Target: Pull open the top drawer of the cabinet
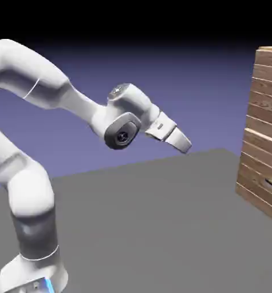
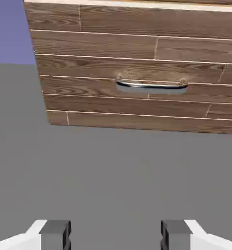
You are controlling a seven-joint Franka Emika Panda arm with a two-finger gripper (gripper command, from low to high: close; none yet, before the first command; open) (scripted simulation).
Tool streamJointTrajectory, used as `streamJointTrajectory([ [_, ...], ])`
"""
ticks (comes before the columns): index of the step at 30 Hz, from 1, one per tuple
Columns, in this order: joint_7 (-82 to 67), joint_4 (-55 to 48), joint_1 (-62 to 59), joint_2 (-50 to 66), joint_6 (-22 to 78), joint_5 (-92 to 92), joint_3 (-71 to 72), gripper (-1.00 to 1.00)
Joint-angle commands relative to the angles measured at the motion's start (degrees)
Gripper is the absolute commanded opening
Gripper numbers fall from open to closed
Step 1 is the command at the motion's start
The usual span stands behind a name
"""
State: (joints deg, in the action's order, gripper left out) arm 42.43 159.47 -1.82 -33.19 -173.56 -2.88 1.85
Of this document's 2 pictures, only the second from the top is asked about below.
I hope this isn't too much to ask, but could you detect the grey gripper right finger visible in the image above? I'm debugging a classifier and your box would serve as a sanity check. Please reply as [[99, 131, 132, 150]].
[[160, 219, 232, 250]]

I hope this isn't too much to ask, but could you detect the brown wooden drawer front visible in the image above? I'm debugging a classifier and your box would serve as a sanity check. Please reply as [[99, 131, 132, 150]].
[[23, 2, 232, 135]]

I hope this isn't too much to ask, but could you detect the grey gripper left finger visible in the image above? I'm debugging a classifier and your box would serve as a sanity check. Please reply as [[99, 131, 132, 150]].
[[0, 219, 72, 250]]

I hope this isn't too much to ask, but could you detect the brown wooden cabinet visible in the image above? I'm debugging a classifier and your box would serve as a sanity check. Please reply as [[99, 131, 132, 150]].
[[22, 0, 232, 135]]

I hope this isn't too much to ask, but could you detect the curved silver drawer handle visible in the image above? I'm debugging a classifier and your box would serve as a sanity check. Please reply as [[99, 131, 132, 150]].
[[115, 75, 189, 95]]

